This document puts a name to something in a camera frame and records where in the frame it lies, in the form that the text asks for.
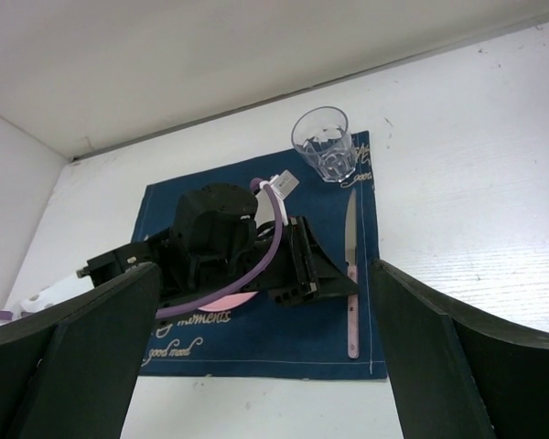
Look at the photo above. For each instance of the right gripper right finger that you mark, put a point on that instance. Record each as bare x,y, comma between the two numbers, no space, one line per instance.
457,371

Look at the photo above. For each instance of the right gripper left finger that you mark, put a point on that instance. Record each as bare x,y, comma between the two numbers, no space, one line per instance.
70,371

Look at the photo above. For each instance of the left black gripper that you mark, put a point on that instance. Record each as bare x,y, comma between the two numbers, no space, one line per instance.
214,249

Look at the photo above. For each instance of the pink handled knife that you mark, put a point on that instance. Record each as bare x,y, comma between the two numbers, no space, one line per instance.
352,271

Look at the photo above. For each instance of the pink plastic plate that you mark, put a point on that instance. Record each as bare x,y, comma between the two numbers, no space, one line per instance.
228,302

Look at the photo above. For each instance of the navy blue placemat cloth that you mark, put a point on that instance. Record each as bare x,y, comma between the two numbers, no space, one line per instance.
260,338

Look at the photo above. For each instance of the clear drinking glass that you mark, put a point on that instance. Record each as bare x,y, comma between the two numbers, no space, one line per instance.
322,137

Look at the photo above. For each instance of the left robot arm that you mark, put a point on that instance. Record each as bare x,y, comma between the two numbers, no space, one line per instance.
50,292

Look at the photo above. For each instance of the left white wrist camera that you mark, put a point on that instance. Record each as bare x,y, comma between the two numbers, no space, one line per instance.
282,186

